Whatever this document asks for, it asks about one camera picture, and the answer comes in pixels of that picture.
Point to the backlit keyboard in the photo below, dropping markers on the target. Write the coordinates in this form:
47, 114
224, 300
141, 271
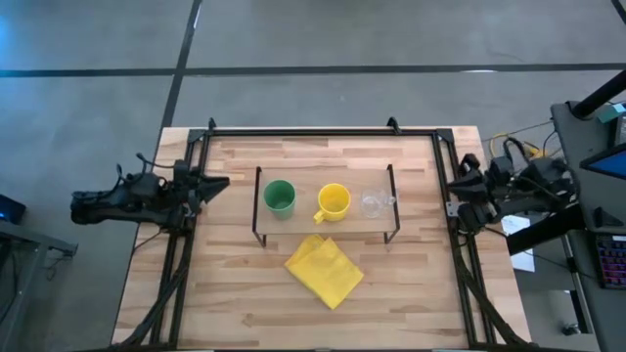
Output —
612, 261

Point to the clear glass cup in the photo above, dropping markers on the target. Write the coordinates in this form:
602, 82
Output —
374, 203

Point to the green plastic cup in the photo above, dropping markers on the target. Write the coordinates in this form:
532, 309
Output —
280, 198

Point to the wooden shelf with black legs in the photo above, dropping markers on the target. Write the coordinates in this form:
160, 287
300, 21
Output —
305, 222

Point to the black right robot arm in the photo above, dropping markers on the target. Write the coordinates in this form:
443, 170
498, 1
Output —
538, 188

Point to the black device with blue light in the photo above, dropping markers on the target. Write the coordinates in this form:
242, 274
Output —
11, 209

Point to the white paper sheet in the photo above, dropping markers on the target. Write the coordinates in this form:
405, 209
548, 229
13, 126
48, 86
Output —
523, 261

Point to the yellow folded cloth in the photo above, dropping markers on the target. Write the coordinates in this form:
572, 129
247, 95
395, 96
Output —
325, 271

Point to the black triangular stand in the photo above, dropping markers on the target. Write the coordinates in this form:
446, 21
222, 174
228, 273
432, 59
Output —
605, 219

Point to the blue screen monitor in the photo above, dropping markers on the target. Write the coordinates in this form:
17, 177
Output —
611, 163

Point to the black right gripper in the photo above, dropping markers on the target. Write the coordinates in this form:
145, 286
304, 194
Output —
477, 212

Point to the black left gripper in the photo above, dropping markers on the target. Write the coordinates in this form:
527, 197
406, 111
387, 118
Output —
188, 195

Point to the black flat bar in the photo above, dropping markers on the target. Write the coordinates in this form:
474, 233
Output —
543, 233

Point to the teal small box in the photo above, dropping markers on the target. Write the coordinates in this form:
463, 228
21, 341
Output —
612, 112

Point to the black metal table frame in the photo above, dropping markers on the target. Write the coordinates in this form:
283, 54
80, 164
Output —
318, 132

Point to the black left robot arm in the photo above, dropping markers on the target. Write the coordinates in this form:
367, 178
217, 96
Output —
122, 200

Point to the gray side table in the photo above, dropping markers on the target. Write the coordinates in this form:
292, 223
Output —
29, 239

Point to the gray desk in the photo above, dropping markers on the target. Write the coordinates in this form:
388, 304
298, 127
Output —
569, 132

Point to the black pole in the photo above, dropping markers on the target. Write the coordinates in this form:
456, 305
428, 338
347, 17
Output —
601, 95

